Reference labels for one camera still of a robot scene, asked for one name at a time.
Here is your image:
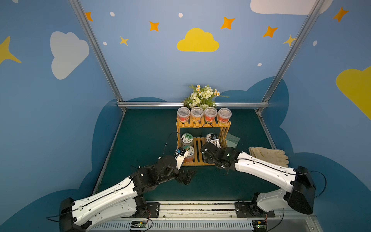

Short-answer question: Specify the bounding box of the jar with strawberry lid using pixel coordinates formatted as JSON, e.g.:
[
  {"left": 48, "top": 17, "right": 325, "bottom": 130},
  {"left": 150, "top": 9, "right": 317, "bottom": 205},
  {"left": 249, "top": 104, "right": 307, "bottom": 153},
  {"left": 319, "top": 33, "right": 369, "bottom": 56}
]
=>
[{"left": 206, "top": 133, "right": 215, "bottom": 142}]

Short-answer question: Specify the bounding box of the right small circuit board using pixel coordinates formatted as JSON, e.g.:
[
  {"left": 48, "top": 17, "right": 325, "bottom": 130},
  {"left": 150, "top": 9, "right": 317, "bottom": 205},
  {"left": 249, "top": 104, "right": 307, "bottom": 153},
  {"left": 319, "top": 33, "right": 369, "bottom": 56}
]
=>
[{"left": 252, "top": 220, "right": 268, "bottom": 232}]

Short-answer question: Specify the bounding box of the aluminium mounting rail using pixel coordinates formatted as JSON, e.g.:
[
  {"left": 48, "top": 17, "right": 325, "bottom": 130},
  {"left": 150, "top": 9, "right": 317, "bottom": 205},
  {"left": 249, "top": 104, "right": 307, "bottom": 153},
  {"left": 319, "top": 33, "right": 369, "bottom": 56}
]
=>
[{"left": 88, "top": 201, "right": 323, "bottom": 232}]

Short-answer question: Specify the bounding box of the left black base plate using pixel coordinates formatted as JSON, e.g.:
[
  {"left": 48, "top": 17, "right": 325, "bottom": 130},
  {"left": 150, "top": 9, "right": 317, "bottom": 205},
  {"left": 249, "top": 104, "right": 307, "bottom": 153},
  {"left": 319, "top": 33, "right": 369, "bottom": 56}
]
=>
[{"left": 130, "top": 202, "right": 160, "bottom": 219}]

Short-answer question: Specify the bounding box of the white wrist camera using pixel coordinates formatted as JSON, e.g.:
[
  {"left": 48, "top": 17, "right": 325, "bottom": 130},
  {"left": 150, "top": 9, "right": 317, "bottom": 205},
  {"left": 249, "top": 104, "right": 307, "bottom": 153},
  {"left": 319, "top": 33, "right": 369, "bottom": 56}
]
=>
[
  {"left": 210, "top": 133, "right": 221, "bottom": 148},
  {"left": 174, "top": 147, "right": 189, "bottom": 170}
]

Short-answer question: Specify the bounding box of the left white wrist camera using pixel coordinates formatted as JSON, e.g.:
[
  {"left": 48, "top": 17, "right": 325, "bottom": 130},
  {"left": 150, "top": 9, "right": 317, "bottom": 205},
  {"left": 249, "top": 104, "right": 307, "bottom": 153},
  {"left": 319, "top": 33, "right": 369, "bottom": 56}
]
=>
[{"left": 174, "top": 147, "right": 189, "bottom": 170}]

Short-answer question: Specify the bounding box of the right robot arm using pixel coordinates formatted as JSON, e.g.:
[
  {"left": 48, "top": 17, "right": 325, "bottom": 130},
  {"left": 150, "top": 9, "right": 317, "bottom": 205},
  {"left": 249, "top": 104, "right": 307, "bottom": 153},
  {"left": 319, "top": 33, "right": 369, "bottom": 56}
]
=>
[{"left": 201, "top": 142, "right": 316, "bottom": 217}]

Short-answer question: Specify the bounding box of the jar with pineapple lid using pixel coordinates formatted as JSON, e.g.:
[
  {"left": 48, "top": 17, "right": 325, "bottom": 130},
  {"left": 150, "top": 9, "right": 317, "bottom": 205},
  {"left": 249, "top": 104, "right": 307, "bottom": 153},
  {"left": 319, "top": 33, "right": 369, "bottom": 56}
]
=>
[{"left": 183, "top": 145, "right": 195, "bottom": 162}]

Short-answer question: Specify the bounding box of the clear seed cup red base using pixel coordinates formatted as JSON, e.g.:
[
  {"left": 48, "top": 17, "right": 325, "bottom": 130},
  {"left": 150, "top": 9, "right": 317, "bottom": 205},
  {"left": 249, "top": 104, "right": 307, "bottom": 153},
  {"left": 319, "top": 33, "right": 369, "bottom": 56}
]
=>
[{"left": 177, "top": 107, "right": 190, "bottom": 123}]

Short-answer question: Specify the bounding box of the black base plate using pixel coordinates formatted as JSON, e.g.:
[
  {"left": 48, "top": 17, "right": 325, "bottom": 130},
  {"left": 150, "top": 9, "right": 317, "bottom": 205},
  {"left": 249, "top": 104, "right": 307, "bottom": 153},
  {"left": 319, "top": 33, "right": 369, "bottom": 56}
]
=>
[
  {"left": 234, "top": 201, "right": 275, "bottom": 218},
  {"left": 130, "top": 202, "right": 160, "bottom": 219}
]

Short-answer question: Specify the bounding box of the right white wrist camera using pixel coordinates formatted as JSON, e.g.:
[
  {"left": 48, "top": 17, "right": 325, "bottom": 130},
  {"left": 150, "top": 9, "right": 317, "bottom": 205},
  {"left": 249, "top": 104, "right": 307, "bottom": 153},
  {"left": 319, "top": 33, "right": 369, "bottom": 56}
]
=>
[{"left": 210, "top": 133, "right": 221, "bottom": 148}]

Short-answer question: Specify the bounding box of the jar with green tree lid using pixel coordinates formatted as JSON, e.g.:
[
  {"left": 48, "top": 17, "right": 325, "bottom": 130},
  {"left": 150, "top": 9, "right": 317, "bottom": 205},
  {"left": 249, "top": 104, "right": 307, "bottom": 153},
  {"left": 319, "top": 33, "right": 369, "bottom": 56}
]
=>
[{"left": 181, "top": 133, "right": 194, "bottom": 147}]

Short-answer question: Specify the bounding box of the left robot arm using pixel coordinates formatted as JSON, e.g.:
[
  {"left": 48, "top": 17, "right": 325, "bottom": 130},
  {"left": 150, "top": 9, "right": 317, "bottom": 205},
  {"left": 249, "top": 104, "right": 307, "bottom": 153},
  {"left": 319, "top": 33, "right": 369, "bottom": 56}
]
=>
[{"left": 59, "top": 156, "right": 196, "bottom": 232}]

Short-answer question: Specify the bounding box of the small circuit board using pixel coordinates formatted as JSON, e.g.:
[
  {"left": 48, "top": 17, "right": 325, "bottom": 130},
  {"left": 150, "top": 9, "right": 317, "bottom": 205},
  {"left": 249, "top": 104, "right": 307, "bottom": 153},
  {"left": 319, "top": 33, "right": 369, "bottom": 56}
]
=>
[
  {"left": 130, "top": 221, "right": 147, "bottom": 230},
  {"left": 252, "top": 220, "right": 268, "bottom": 232}
]

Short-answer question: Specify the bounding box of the wooden slatted shelf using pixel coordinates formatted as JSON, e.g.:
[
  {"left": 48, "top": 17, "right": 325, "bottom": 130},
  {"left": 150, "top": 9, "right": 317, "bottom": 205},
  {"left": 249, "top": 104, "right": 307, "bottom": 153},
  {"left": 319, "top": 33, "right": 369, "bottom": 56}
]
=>
[{"left": 176, "top": 118, "right": 231, "bottom": 166}]

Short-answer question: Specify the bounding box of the potted white flower bouquet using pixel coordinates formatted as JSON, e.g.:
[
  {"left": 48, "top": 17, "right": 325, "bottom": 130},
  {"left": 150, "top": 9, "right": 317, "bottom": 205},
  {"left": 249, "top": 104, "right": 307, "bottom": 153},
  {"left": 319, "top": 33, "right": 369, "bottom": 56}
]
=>
[{"left": 183, "top": 85, "right": 224, "bottom": 110}]

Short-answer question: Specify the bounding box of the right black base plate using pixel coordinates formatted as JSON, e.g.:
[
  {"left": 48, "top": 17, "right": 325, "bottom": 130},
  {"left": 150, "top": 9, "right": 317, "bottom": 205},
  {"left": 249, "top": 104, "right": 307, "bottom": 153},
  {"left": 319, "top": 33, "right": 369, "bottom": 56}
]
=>
[{"left": 234, "top": 201, "right": 275, "bottom": 218}]

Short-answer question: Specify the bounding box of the left small circuit board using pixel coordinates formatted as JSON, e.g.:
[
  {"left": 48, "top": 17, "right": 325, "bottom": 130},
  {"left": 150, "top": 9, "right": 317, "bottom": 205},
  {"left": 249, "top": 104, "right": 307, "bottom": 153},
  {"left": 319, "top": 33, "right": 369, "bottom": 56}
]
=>
[{"left": 130, "top": 221, "right": 147, "bottom": 230}]

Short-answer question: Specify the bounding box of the clear seed cup orange base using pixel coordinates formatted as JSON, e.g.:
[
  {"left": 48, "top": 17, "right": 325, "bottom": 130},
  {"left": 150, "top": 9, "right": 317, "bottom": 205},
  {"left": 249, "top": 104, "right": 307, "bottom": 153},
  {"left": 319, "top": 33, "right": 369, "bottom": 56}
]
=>
[{"left": 190, "top": 107, "right": 204, "bottom": 123}]

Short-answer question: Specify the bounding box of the beige work glove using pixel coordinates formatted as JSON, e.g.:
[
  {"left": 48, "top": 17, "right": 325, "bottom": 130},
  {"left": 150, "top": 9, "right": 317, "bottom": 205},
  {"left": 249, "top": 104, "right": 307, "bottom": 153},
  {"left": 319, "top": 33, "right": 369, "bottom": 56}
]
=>
[{"left": 249, "top": 147, "right": 289, "bottom": 167}]

